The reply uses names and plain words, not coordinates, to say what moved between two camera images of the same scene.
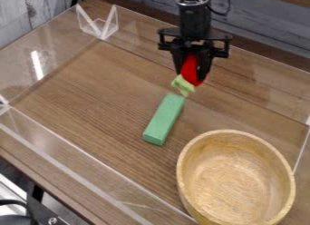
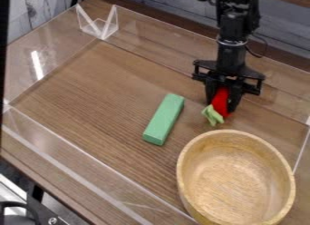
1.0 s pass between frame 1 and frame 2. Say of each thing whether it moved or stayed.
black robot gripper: moved
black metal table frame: stayed
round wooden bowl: stayed
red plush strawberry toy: moved
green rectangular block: stayed
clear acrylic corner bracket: stayed
